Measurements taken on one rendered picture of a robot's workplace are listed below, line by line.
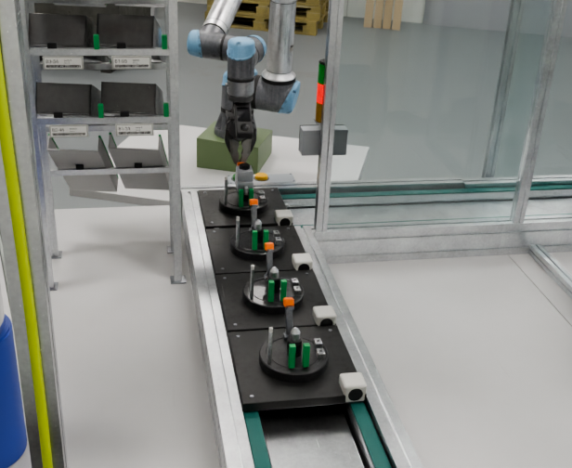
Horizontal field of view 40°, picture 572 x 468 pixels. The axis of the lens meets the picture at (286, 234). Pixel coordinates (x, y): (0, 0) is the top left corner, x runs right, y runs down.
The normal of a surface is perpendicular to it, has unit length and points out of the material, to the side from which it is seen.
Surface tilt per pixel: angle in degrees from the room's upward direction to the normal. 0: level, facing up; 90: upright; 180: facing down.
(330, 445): 0
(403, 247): 90
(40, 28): 65
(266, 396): 0
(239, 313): 0
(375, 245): 90
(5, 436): 90
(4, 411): 90
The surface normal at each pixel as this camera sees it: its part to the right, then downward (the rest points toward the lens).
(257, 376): 0.04, -0.89
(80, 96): 0.03, 0.04
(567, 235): 0.18, 0.45
